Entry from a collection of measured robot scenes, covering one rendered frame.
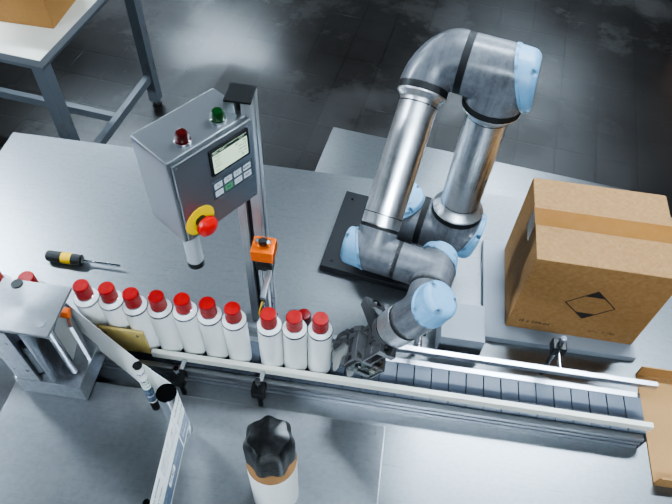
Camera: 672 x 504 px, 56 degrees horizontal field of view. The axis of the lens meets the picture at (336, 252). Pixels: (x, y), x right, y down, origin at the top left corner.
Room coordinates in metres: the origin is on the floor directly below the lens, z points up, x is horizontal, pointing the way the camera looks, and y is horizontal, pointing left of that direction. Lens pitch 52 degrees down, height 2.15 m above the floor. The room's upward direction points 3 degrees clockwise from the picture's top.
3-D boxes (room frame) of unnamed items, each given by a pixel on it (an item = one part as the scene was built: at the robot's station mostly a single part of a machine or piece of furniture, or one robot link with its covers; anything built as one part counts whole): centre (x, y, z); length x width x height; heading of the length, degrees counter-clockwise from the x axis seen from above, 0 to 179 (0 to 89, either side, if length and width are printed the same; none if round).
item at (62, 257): (0.93, 0.64, 0.84); 0.20 x 0.03 x 0.03; 84
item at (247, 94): (0.81, 0.17, 1.17); 0.04 x 0.04 x 0.67; 84
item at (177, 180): (0.75, 0.24, 1.38); 0.17 x 0.10 x 0.19; 139
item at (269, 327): (0.65, 0.13, 0.98); 0.05 x 0.05 x 0.20
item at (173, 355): (0.59, -0.15, 0.91); 1.07 x 0.01 x 0.02; 84
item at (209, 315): (0.67, 0.25, 0.98); 0.05 x 0.05 x 0.20
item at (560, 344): (0.67, -0.49, 0.91); 0.07 x 0.03 x 0.17; 174
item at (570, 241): (0.90, -0.58, 0.99); 0.30 x 0.24 x 0.27; 83
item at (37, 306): (0.60, 0.57, 1.14); 0.14 x 0.11 x 0.01; 84
